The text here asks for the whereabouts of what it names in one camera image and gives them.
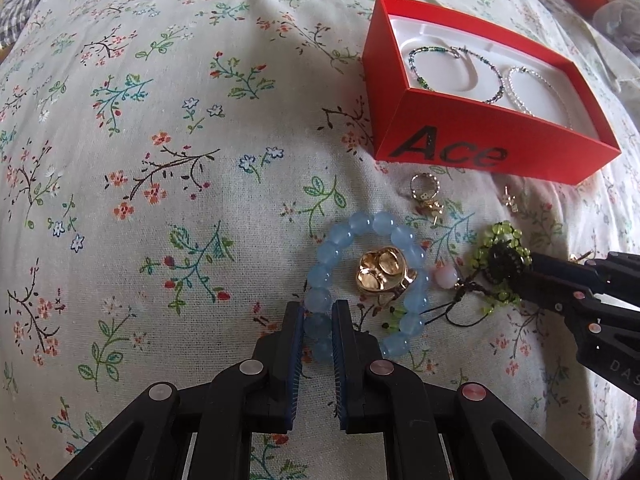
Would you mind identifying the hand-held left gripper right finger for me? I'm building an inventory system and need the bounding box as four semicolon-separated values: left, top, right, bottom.
331;300;566;480

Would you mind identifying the black hair claw clip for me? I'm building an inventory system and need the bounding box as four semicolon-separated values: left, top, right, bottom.
486;241;532;282

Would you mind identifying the grey checked bedsheet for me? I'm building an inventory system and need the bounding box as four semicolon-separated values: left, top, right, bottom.
0;0;51;53

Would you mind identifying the twisted band ring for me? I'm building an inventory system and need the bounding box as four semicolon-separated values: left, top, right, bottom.
410;172;442;202

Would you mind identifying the red cardboard box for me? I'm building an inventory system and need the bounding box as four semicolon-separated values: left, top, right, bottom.
361;0;622;186

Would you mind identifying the crumpled grey garment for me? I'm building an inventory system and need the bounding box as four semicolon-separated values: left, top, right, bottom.
589;0;640;37

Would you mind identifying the multicolour seed bead bracelet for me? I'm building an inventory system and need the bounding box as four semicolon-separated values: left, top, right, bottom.
406;44;504;107

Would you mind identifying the green bead bracelet black cord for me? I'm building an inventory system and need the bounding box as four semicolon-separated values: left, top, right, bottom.
385;221;534;335

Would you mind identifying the light blue bead bracelet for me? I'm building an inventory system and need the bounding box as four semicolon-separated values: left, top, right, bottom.
305;211;432;363

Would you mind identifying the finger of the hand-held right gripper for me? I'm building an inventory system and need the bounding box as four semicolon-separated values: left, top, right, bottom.
529;251;640;293
519;274;640;356

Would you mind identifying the clear bead bracelet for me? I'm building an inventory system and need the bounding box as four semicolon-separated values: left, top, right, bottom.
501;64;575;130

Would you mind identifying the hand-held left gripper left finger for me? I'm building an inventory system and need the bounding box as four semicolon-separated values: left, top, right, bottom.
50;302;307;480

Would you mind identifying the floral bedsheet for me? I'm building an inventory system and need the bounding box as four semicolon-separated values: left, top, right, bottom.
0;0;640;480

